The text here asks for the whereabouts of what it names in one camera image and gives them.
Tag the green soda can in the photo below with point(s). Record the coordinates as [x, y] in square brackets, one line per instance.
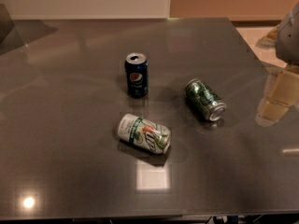
[206, 101]

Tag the white 7up can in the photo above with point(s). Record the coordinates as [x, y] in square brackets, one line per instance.
[143, 133]

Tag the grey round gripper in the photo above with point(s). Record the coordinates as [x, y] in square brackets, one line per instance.
[289, 39]

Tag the blue Pepsi can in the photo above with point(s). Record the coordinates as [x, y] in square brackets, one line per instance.
[136, 68]

